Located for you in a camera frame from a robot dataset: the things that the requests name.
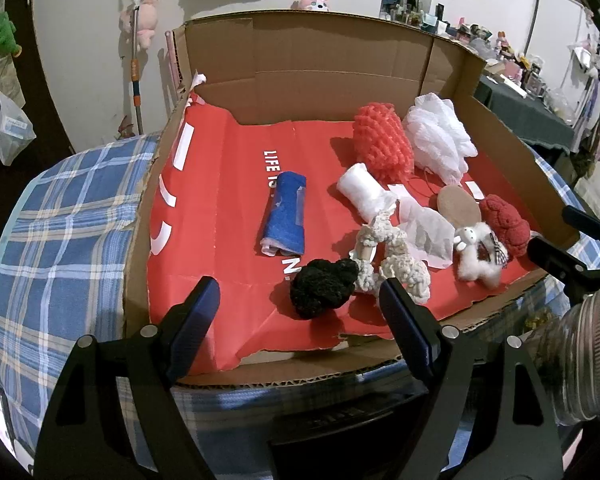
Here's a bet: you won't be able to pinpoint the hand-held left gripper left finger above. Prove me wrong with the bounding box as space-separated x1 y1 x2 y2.
32 276 222 480

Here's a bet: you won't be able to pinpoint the black crochet scrunchie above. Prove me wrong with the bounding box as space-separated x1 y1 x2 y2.
289 257 360 320

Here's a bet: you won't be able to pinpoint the white cloth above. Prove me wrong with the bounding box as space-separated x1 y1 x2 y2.
336 162 398 223

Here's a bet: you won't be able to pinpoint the clear plastic bag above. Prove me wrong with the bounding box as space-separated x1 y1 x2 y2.
0 89 37 166

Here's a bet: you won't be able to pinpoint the red crochet scrunchie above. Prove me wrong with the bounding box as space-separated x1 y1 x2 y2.
480 194 532 258

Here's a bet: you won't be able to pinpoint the row of cosmetics bottles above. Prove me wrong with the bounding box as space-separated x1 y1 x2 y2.
380 2 561 111

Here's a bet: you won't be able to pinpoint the side table dark green cloth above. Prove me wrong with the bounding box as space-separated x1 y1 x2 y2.
472 75 576 153

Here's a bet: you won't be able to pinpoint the white mesh bath pouf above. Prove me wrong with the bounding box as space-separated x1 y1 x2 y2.
402 92 478 186

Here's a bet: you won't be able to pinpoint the large glass jar dark leaves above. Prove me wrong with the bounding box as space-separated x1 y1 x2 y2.
522 282 600 426

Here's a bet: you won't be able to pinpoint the pink pig plush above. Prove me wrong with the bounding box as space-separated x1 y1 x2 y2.
120 0 159 51

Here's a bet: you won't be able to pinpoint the mop stick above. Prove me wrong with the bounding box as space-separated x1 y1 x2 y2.
130 0 146 136

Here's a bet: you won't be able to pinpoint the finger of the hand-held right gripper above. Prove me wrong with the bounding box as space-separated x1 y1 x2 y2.
526 236 600 306
561 205 600 243

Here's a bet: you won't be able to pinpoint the coral crochet scrunchie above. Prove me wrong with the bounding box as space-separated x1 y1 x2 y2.
352 102 415 183

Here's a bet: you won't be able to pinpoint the blue cloth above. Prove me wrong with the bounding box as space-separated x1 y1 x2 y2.
259 171 308 258

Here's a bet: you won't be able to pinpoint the green frog plush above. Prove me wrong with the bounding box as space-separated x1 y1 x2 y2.
0 11 23 56

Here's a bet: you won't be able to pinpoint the white plush lamb toy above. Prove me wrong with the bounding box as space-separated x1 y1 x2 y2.
452 221 510 288

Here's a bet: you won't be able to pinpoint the blue plaid blanket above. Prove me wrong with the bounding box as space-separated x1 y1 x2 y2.
0 132 600 480

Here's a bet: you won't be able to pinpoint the cardboard box red lining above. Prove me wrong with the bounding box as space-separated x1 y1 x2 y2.
122 9 581 391

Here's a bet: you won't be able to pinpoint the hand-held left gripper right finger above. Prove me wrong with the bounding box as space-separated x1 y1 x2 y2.
378 277 566 480

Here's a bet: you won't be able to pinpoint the beige powder puff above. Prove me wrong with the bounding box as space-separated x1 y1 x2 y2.
437 185 483 226

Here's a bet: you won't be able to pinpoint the cream crochet scrunchie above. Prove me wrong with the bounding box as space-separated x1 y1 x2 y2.
350 210 432 306

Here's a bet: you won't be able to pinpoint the dark brown door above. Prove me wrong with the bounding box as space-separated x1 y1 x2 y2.
0 0 77 241

